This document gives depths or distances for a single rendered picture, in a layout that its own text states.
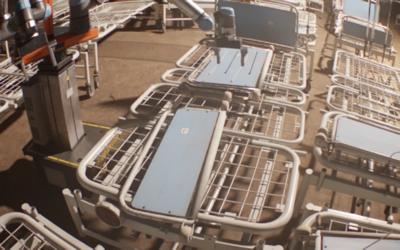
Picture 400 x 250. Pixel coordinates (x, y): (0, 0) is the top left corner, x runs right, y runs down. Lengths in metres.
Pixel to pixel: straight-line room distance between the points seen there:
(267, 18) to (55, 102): 1.81
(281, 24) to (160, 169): 1.81
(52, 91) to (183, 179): 0.88
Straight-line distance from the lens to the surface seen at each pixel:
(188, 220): 1.10
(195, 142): 1.43
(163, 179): 1.25
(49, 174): 1.96
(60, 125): 1.85
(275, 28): 2.78
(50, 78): 1.74
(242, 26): 2.82
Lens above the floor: 1.34
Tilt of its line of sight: 31 degrees down
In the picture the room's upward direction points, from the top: straight up
